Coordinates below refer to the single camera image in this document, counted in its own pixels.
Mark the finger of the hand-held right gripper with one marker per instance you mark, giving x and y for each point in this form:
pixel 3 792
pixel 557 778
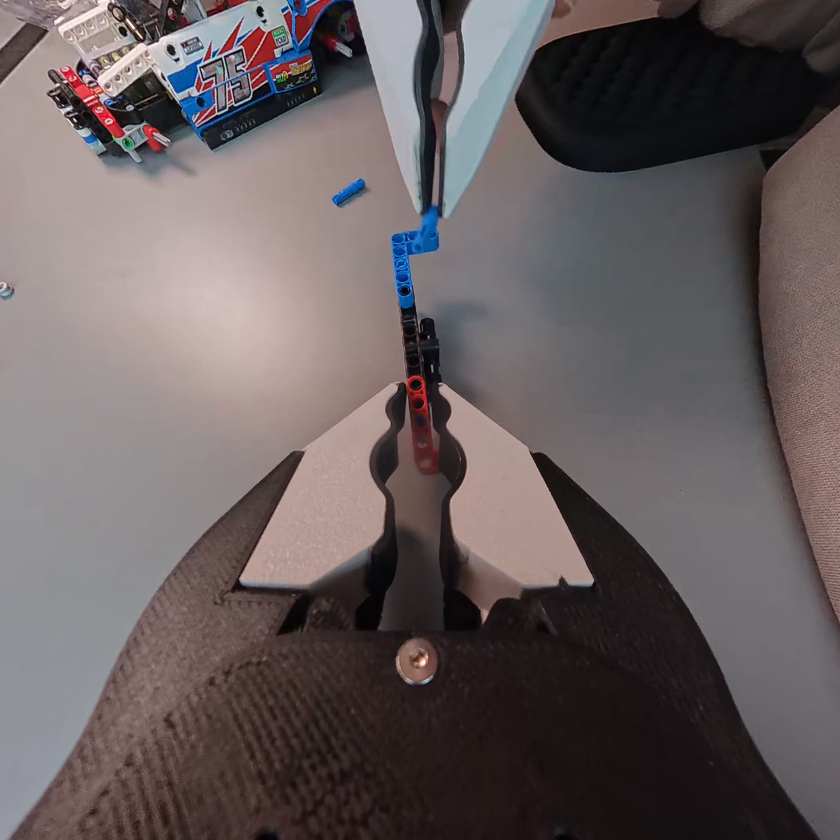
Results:
pixel 492 79
pixel 390 65

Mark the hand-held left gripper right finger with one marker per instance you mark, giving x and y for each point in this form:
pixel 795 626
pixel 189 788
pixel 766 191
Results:
pixel 512 518

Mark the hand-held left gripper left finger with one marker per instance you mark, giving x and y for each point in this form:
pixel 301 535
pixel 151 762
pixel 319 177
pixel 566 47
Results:
pixel 328 518

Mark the blue connector pin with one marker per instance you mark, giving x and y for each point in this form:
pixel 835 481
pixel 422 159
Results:
pixel 349 191

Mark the partly built toy race car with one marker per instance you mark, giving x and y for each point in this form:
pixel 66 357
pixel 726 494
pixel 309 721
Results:
pixel 223 79

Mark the black red blue beam assembly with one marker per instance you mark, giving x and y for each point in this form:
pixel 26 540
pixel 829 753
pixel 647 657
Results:
pixel 403 275

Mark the person's right forearm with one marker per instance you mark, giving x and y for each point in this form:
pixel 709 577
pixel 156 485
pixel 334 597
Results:
pixel 774 33

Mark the grey desk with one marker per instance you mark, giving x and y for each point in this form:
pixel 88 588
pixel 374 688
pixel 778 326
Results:
pixel 164 361

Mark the black desk strip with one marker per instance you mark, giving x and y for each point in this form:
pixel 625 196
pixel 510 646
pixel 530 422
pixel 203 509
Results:
pixel 19 56

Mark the black knit cloth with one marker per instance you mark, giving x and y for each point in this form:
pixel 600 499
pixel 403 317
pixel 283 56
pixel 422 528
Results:
pixel 656 98

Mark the person's beige coat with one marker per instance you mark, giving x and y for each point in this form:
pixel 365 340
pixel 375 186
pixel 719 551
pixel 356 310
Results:
pixel 807 361

